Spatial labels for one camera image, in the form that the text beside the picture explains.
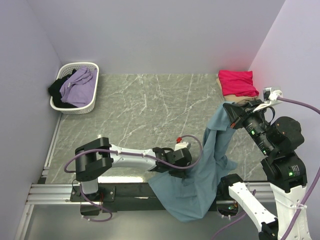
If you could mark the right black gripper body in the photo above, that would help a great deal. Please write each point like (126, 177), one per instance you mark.
(254, 122)

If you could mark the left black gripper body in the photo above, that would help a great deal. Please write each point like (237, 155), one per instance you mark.
(177, 173)

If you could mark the teal blue t shirt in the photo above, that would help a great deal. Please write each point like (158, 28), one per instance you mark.
(189, 199)

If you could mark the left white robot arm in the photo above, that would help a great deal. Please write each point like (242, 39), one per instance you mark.
(98, 156)

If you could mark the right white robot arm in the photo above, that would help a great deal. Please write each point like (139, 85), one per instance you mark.
(285, 172)

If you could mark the folded tan t shirt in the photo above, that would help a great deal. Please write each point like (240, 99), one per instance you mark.
(240, 98)

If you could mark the folded red t shirt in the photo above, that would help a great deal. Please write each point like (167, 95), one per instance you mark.
(227, 74)

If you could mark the black base beam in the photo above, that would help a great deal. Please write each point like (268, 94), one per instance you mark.
(137, 196)

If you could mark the lilac t shirt in basket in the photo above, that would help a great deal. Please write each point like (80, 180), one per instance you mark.
(79, 89)

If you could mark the black garment in basket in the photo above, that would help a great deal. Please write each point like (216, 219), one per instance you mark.
(54, 92)

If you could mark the white plastic laundry basket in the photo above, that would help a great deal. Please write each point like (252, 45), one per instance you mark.
(67, 69)

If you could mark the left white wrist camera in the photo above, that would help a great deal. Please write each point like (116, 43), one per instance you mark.
(180, 144)

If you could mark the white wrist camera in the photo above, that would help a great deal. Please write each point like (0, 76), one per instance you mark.
(271, 97)
(180, 144)

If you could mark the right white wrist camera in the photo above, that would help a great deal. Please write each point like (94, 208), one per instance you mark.
(271, 97)

